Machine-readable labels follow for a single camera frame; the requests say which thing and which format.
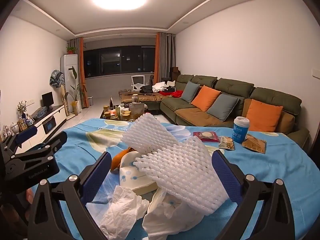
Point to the small brown snack packet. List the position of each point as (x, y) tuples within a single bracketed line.
[(226, 143)]

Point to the cluster of glass jars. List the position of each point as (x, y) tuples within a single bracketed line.
[(110, 113)]

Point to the large grey-blue cushion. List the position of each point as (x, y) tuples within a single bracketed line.
[(222, 107)]

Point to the small white foam net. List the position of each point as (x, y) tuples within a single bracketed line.
[(150, 132)]

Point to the tall leafy floor plant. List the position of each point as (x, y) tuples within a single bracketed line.
[(75, 92)]

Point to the grey and orange curtain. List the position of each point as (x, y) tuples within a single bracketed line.
[(80, 67), (160, 55)]

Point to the white wall switch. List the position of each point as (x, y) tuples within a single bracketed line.
[(316, 72)]

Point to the white tissue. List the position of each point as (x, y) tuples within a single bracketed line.
[(122, 210)]

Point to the black box with blue light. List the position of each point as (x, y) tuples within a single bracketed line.
[(49, 125)]

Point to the blue and white porcelain jar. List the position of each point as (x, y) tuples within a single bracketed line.
[(30, 122)]

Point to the brown ottoman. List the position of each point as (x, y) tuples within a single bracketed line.
[(140, 98)]

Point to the small grey-blue cushion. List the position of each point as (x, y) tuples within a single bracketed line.
[(190, 91)]

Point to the white round jar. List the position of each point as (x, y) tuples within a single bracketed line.
[(14, 128)]

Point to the brown paper bag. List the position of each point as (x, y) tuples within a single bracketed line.
[(137, 110)]

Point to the blue floral blanket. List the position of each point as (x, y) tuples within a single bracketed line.
[(262, 160)]

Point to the dark window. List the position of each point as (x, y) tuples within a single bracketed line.
[(112, 62)]

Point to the plastic-wrapped glass ornament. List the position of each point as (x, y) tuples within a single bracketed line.
[(7, 131)]

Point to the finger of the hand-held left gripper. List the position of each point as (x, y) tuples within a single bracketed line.
[(58, 140), (26, 136)]

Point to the red snack packet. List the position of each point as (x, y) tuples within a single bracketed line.
[(197, 134)]

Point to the large brown snack packet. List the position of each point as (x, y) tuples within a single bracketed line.
[(255, 145)]

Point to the golden framed ornament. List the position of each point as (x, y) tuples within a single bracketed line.
[(22, 125)]

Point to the orange peel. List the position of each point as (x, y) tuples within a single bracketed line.
[(117, 160)]

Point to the white clothes pile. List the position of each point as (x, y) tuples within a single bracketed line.
[(160, 86)]

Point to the small plant in vase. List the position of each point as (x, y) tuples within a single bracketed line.
[(22, 107)]

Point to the black coffee table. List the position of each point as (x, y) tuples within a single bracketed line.
[(103, 116)]

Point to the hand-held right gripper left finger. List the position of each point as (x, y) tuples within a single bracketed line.
[(96, 177)]

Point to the person's left hand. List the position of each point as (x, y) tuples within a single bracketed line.
[(29, 195)]

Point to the white and black tv cabinet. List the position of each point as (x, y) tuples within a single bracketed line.
[(53, 120)]

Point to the red cloth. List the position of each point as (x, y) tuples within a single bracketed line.
[(177, 94)]

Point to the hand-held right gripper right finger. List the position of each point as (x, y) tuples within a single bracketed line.
[(226, 177)]

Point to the black monitor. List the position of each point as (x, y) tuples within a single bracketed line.
[(47, 98)]

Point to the green sofa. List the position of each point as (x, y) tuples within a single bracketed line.
[(235, 85)]

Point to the covered standing fan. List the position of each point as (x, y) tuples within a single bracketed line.
[(56, 78)]

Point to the brown wooden cabinet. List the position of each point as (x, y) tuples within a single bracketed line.
[(175, 73)]

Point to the black clothes pile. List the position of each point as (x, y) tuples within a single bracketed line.
[(146, 89)]

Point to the orange cushion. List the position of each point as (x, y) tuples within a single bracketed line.
[(265, 116), (205, 98)]

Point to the blue and white cup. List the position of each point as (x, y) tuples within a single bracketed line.
[(241, 132)]

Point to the small white waste bin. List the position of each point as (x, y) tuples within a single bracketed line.
[(90, 100)]

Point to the large white foam net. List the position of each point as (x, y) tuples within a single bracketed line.
[(185, 175)]

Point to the white office chair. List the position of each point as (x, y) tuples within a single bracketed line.
[(138, 81)]

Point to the plastic-wrapped blue dish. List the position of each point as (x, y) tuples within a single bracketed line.
[(40, 112)]

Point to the small potted green plant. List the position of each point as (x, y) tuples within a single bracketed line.
[(70, 50)]

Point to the white standing air conditioner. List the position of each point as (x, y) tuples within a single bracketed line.
[(68, 65)]

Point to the white blue-dotted plastic bag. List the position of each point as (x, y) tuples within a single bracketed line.
[(130, 177)]

